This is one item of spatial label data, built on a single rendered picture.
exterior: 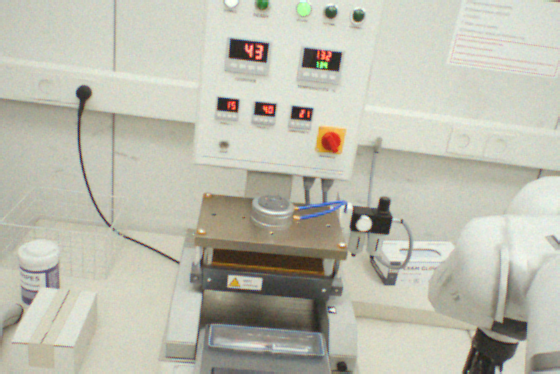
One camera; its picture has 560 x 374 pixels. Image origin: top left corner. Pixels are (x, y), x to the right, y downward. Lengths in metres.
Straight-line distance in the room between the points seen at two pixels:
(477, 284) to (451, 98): 1.10
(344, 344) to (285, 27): 0.58
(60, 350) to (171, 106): 0.69
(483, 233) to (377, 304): 0.92
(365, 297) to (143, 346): 0.56
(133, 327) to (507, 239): 0.98
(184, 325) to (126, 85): 0.76
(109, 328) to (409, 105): 0.95
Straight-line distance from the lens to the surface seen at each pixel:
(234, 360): 0.93
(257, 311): 1.15
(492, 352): 1.13
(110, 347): 1.33
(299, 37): 1.11
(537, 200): 0.69
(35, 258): 1.38
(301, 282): 1.04
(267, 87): 1.13
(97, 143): 1.70
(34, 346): 1.22
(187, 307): 1.02
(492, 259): 0.57
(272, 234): 1.05
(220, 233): 1.03
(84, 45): 1.63
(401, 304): 1.51
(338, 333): 1.04
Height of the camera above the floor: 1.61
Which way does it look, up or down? 25 degrees down
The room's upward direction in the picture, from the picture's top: 8 degrees clockwise
